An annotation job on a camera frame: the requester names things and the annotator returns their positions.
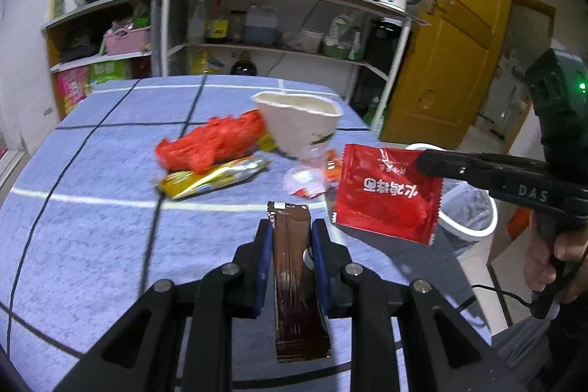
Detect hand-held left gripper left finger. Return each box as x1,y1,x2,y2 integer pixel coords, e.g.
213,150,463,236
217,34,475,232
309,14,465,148
53,217,274,392

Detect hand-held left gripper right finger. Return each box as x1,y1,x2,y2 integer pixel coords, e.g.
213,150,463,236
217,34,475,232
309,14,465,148
311,217,527,392

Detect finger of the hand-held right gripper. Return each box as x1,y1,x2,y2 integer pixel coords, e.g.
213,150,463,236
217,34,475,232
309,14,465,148
415,148,552,196

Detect brown sachet packet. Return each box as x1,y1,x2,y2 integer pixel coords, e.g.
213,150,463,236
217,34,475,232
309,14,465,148
266,201,333,362

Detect white trash bin with liner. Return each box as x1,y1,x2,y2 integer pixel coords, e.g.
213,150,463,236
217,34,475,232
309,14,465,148
404,143,499,259

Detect clear plastic wrapper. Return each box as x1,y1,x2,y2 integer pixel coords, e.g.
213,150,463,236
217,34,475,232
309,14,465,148
282,148,343,200

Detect red sauce packet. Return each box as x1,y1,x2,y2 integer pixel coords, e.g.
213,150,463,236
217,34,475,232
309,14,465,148
330,143,444,246

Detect yellow snack wrapper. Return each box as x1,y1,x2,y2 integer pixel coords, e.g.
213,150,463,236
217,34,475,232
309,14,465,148
157,157,273,201

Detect red plastic bag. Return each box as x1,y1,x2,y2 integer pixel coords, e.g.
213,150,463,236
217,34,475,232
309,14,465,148
154,109,267,172

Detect white paper cup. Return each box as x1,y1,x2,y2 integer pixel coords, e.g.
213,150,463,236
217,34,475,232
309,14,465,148
251,91,344,158

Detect person's right hand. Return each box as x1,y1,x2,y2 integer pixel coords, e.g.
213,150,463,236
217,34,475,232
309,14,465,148
524,227,588,305

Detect green soda bottle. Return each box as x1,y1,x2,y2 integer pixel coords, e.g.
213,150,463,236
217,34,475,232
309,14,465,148
366,97,389,136

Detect yellow wooden door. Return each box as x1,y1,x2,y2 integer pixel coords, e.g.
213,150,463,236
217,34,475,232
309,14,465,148
380,0,516,150

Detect black appliance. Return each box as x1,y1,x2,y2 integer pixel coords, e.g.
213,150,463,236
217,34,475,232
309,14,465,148
362,18,406,109

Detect green and white bags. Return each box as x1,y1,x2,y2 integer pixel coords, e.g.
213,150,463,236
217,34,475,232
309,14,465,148
322,14,365,62

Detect blue checked tablecloth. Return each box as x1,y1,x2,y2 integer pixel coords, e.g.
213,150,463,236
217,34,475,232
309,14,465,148
0,75,494,392

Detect person's grey trousers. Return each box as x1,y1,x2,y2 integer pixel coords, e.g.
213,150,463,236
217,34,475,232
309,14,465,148
491,314,588,392

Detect round dark bottle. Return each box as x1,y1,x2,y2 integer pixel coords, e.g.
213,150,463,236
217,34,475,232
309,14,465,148
230,51,258,76

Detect small white bucket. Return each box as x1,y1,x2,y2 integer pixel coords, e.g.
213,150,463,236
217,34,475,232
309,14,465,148
298,29,325,55

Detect yellow oil bottle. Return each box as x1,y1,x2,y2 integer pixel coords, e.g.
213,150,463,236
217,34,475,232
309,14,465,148
190,51,227,76

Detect dark liquid plastic jug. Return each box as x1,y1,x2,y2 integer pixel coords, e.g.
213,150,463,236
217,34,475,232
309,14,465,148
244,5,279,48

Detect dark glass jar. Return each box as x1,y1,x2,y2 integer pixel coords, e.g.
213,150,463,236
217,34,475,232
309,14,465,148
229,10,249,44

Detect soy sauce bottle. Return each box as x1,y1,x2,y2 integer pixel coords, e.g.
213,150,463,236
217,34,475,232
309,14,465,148
205,0,230,44

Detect green cardboard box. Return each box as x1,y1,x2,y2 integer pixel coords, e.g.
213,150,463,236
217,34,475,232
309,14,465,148
89,58,135,86

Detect clear plastic bottle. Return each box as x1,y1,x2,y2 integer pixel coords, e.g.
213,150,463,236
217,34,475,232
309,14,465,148
187,0,207,46

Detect pink cardboard box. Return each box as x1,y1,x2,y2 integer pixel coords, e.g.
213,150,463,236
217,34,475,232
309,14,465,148
55,66,91,117

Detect pink plastic basket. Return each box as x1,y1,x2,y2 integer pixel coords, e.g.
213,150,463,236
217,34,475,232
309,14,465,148
103,25,152,55

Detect low wooden shelf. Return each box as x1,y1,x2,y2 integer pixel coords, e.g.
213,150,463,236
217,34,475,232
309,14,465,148
41,0,162,122

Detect black cable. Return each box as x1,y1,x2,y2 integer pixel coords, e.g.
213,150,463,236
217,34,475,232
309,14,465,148
457,284,536,316

